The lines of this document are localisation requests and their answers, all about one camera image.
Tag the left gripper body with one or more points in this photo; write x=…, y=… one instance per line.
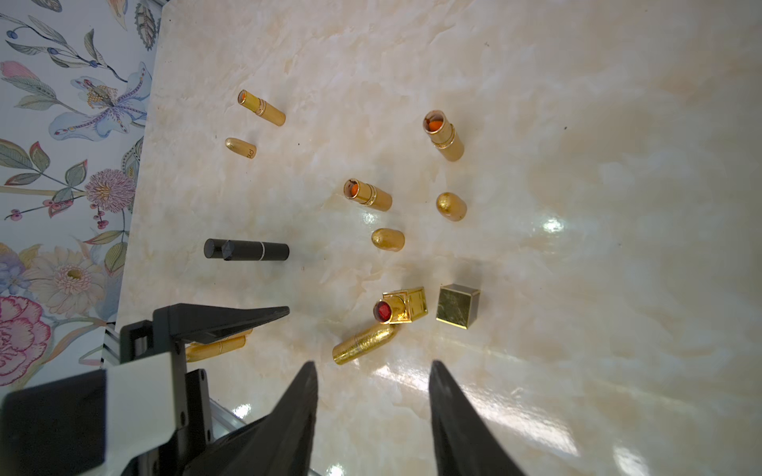
x=175, y=414

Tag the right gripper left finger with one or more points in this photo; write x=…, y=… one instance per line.
x=278, y=444

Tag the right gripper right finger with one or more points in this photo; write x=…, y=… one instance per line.
x=463, y=443

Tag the square gold lipstick cap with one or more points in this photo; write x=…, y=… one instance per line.
x=458, y=305

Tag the square gold black lipstick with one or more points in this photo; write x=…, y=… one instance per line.
x=403, y=306

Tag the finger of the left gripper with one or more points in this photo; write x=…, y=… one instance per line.
x=205, y=324

